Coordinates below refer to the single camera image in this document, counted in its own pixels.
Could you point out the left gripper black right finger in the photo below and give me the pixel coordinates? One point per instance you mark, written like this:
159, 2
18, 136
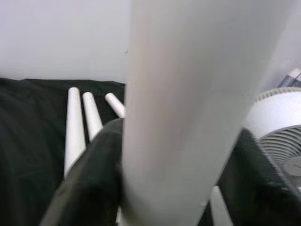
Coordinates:
258, 193

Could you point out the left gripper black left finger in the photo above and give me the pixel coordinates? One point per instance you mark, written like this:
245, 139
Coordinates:
94, 183

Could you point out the white plastic table leg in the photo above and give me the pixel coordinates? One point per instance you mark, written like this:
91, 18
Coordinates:
74, 129
91, 115
115, 103
183, 94

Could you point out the white round fan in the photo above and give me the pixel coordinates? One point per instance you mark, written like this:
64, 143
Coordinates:
277, 113

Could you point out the grey box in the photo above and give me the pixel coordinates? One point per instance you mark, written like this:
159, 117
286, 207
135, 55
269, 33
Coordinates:
291, 77

